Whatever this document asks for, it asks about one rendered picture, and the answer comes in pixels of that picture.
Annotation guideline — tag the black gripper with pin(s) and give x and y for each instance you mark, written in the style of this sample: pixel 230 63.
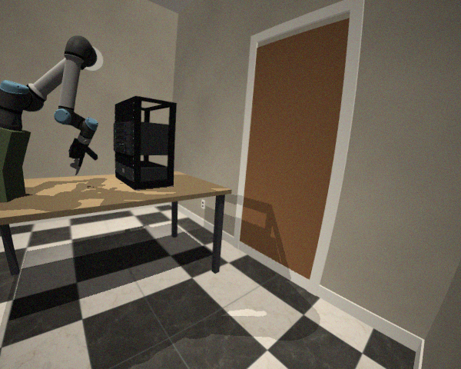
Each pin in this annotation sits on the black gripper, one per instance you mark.
pixel 77 152

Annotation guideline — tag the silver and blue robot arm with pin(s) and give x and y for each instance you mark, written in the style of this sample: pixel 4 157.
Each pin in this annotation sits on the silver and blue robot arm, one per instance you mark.
pixel 14 97

